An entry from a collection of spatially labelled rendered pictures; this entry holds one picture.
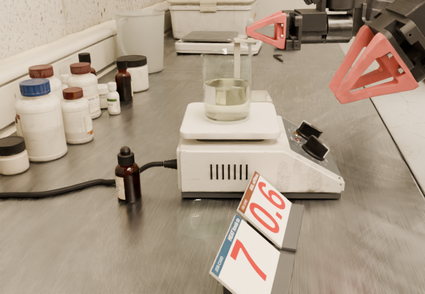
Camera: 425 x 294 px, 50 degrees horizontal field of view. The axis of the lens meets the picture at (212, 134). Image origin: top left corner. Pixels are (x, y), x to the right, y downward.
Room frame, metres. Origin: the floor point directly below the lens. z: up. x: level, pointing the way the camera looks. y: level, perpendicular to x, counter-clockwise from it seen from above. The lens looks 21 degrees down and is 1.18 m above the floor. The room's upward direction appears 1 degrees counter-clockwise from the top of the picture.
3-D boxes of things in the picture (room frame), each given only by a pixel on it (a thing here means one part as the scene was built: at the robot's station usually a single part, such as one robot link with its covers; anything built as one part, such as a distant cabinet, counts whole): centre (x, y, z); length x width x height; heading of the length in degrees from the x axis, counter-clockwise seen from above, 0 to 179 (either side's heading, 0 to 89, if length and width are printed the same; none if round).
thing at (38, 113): (0.64, 0.26, 0.96); 0.06 x 0.06 x 0.11
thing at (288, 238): (0.43, -0.06, 0.92); 0.09 x 0.06 x 0.04; 164
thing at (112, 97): (0.83, 0.19, 0.93); 0.02 x 0.02 x 0.06
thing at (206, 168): (0.55, -0.05, 0.94); 0.22 x 0.13 x 0.08; 87
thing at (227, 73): (0.55, -0.02, 1.03); 0.07 x 0.06 x 0.08; 176
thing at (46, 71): (0.76, 0.29, 0.95); 0.06 x 0.06 x 0.11
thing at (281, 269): (0.34, -0.04, 0.92); 0.09 x 0.06 x 0.04; 164
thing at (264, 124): (0.55, -0.02, 0.98); 0.12 x 0.12 x 0.01; 87
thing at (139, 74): (1.01, 0.18, 0.94); 0.07 x 0.07 x 0.07
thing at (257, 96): (0.75, -0.07, 0.93); 0.04 x 0.04 x 0.06
